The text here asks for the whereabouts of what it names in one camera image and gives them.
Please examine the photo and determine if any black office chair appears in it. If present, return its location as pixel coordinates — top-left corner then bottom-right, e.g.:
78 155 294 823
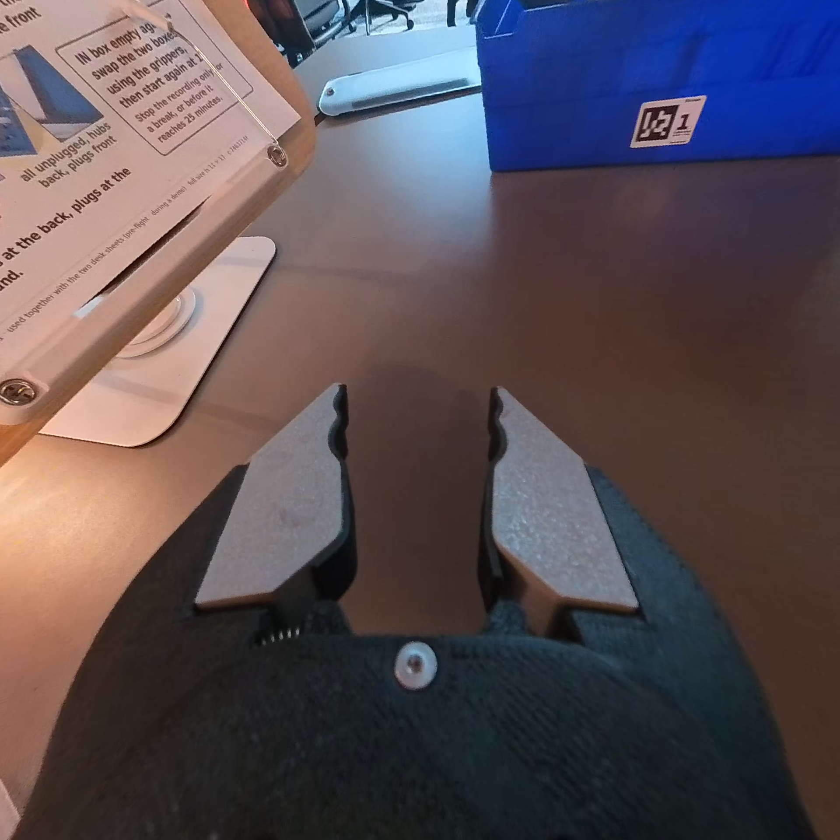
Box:
259 0 358 67

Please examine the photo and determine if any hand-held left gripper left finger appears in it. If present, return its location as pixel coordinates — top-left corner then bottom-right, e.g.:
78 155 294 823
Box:
193 384 358 611

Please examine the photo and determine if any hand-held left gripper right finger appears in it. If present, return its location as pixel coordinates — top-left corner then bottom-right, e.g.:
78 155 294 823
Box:
478 386 641 636

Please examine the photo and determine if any white stand base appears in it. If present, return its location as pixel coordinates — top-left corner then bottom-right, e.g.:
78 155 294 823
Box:
39 236 277 449

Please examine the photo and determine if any printed instruction sheet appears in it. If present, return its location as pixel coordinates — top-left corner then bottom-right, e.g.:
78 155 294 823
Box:
0 0 304 342

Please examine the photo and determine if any translucent plastic bin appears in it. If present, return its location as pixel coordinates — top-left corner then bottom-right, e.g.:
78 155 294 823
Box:
474 0 840 173

